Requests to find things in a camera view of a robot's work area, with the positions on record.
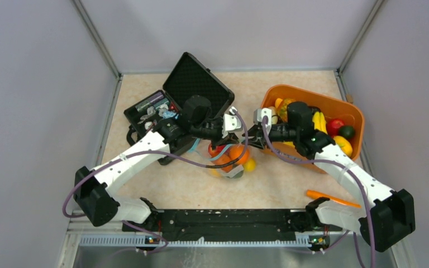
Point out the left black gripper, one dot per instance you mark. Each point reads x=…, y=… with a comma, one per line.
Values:
x=230, y=138

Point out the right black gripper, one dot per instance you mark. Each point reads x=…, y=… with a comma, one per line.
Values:
x=259, y=140

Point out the red apple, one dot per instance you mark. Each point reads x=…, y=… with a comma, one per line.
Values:
x=214, y=151

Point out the orange tangerine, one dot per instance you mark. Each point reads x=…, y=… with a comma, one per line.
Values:
x=236, y=150

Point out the yellow orange peach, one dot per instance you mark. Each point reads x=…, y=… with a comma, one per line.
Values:
x=250, y=165

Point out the clear zip top bag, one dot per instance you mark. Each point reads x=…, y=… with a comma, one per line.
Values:
x=235, y=173

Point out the small orange pumpkin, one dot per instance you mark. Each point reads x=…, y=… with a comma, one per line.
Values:
x=223, y=159

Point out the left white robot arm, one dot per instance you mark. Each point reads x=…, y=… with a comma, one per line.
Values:
x=95, y=190

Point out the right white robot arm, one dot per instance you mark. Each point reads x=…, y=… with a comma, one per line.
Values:
x=385, y=216

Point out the black poker chip case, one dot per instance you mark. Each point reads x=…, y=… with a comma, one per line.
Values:
x=190, y=96

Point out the orange pineapple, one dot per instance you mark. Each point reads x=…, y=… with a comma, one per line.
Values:
x=282, y=107

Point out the yellow banana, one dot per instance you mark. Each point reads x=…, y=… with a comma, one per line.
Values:
x=319, y=122

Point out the orange carrot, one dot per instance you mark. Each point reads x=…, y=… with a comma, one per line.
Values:
x=315, y=195

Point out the dark green avocado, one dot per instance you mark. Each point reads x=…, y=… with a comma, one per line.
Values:
x=347, y=132

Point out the orange plastic basket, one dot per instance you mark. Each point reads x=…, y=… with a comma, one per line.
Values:
x=332, y=107

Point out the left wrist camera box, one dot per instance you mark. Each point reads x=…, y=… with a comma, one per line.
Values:
x=231, y=122

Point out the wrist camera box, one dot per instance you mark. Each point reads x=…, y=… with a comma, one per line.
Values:
x=260, y=113
x=231, y=122

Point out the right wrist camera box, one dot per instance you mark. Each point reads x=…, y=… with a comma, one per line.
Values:
x=260, y=113

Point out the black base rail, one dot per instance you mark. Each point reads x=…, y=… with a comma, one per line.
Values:
x=237, y=227

